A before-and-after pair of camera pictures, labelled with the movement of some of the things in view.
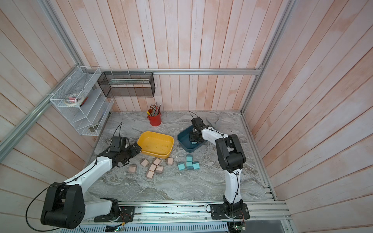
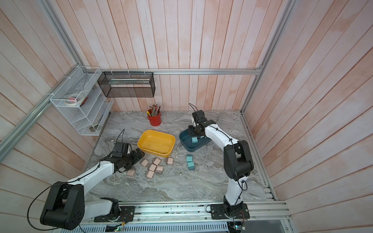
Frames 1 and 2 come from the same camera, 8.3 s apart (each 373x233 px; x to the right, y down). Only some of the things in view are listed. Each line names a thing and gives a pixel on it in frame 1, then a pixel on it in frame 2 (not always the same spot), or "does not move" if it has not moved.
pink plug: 144,162 does not move
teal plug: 189,166 does not move
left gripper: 134,152 → 136,158
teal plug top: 189,158 does not move
